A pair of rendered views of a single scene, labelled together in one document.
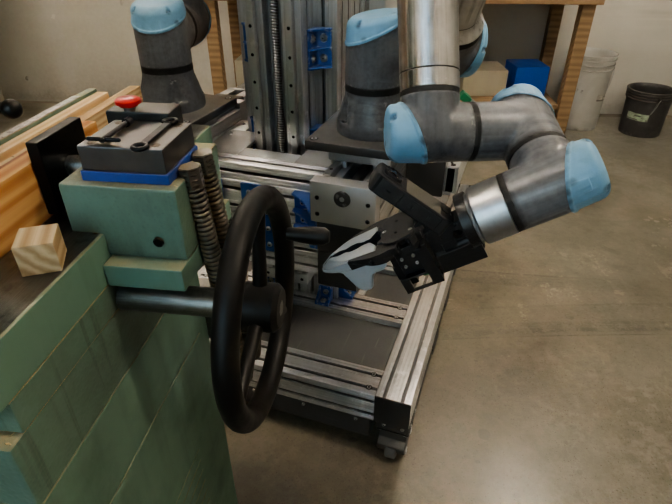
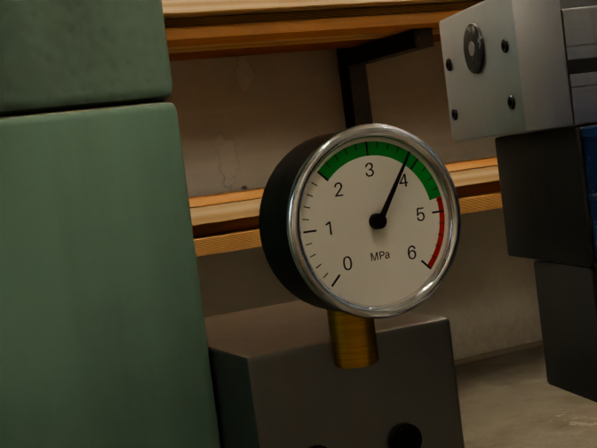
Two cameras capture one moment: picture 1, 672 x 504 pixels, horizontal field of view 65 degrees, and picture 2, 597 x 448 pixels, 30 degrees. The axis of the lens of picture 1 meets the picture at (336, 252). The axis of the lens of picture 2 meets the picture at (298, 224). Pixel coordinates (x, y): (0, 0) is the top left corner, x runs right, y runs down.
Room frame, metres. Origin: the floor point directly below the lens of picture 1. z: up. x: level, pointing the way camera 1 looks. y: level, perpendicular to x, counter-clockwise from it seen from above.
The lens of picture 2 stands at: (0.56, -0.13, 0.68)
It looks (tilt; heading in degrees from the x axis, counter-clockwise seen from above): 3 degrees down; 59
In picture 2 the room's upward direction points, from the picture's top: 7 degrees counter-clockwise
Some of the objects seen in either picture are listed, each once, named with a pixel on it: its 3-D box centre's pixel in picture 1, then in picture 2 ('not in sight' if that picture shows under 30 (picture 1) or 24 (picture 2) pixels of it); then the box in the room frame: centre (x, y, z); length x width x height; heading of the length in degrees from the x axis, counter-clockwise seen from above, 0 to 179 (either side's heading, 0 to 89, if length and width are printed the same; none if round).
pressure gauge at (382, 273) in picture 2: not in sight; (356, 249); (0.77, 0.18, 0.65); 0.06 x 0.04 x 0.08; 173
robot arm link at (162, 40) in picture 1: (162, 30); not in sight; (1.26, 0.39, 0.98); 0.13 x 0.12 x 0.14; 175
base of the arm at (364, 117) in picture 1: (372, 105); not in sight; (1.09, -0.08, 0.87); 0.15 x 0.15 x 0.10
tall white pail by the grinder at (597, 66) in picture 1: (584, 89); not in sight; (3.46, -1.63, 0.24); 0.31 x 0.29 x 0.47; 86
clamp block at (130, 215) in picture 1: (150, 195); not in sight; (0.58, 0.23, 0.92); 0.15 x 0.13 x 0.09; 173
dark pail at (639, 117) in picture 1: (645, 110); not in sight; (3.33, -1.99, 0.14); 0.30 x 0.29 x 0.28; 176
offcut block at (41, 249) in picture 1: (40, 249); not in sight; (0.45, 0.30, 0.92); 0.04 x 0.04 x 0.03; 17
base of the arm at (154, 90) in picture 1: (170, 84); not in sight; (1.25, 0.39, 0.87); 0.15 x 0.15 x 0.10
